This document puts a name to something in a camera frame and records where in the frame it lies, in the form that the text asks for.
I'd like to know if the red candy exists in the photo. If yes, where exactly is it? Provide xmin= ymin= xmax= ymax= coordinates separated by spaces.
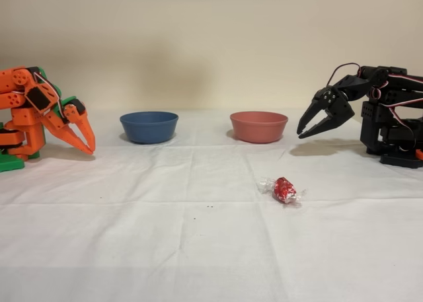
xmin=258 ymin=176 xmax=307 ymax=208

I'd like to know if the blue bowl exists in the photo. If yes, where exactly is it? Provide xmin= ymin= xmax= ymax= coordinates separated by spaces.
xmin=119 ymin=111 xmax=180 ymax=144

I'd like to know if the black arm servo cable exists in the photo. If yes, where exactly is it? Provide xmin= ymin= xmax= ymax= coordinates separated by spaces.
xmin=327 ymin=63 xmax=364 ymax=87

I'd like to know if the white tablecloth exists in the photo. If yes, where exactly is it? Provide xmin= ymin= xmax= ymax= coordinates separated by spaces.
xmin=0 ymin=108 xmax=423 ymax=302

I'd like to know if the orange arm servo cable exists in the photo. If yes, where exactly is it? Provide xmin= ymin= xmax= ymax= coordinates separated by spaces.
xmin=32 ymin=69 xmax=65 ymax=120

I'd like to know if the red bowl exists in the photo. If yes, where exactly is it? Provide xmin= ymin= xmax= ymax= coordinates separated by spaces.
xmin=229 ymin=111 xmax=289 ymax=144

